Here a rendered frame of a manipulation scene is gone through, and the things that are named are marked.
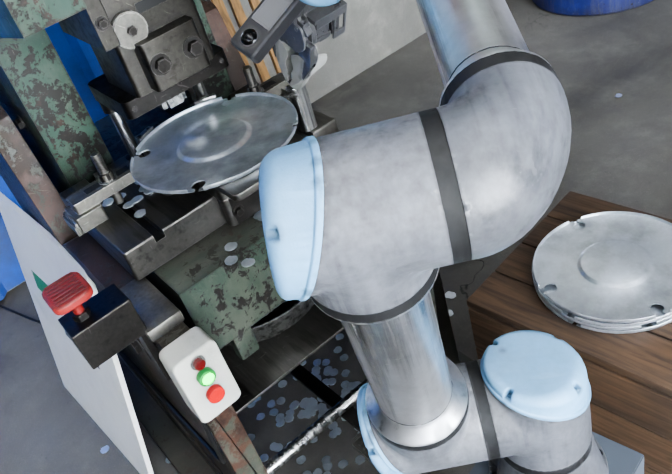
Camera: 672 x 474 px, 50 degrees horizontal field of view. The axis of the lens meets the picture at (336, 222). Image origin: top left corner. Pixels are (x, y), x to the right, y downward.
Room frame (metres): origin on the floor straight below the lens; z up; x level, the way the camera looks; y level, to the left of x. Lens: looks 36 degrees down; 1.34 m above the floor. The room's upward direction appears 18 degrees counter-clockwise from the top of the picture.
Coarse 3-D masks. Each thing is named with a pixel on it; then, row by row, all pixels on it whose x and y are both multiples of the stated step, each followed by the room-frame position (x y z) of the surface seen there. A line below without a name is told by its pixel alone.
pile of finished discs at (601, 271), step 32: (576, 224) 1.07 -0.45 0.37; (608, 224) 1.03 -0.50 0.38; (640, 224) 1.01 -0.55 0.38; (544, 256) 1.00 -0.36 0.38; (576, 256) 0.98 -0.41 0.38; (608, 256) 0.94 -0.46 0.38; (640, 256) 0.92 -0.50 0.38; (544, 288) 0.92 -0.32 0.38; (576, 288) 0.90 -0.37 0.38; (608, 288) 0.88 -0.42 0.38; (640, 288) 0.85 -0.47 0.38; (576, 320) 0.84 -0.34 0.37; (608, 320) 0.80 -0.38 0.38; (640, 320) 0.79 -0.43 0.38
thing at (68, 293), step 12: (72, 276) 0.86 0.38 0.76; (48, 288) 0.85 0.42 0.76; (60, 288) 0.84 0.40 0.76; (72, 288) 0.83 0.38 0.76; (84, 288) 0.82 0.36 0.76; (48, 300) 0.82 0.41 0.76; (60, 300) 0.81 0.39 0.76; (72, 300) 0.81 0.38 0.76; (84, 300) 0.81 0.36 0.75; (60, 312) 0.80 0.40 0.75
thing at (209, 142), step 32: (256, 96) 1.19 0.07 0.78; (160, 128) 1.19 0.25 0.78; (192, 128) 1.15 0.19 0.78; (224, 128) 1.10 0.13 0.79; (256, 128) 1.08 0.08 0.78; (160, 160) 1.07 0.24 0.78; (192, 160) 1.03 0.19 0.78; (224, 160) 1.01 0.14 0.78; (256, 160) 0.98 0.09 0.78; (160, 192) 0.97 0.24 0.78; (192, 192) 0.95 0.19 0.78
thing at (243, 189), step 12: (288, 144) 1.00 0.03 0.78; (240, 180) 0.94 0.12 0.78; (252, 180) 0.93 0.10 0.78; (216, 192) 1.02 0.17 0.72; (228, 192) 0.92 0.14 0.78; (240, 192) 0.91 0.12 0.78; (252, 192) 0.91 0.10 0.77; (228, 204) 1.02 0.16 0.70; (240, 204) 1.03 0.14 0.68; (252, 204) 1.04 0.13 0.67; (228, 216) 1.02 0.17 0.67; (240, 216) 1.02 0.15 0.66
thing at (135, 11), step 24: (120, 0) 1.10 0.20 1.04; (144, 0) 1.12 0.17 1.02; (168, 0) 1.14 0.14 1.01; (192, 0) 1.15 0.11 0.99; (120, 24) 1.08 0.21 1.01; (144, 24) 1.10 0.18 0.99; (168, 24) 1.12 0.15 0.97; (192, 24) 1.11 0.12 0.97; (96, 48) 1.17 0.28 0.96; (120, 48) 1.09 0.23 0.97; (144, 48) 1.07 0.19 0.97; (168, 48) 1.09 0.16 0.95; (192, 48) 1.09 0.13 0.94; (120, 72) 1.11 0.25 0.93; (144, 72) 1.09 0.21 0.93; (168, 72) 1.08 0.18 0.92; (192, 72) 1.10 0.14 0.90
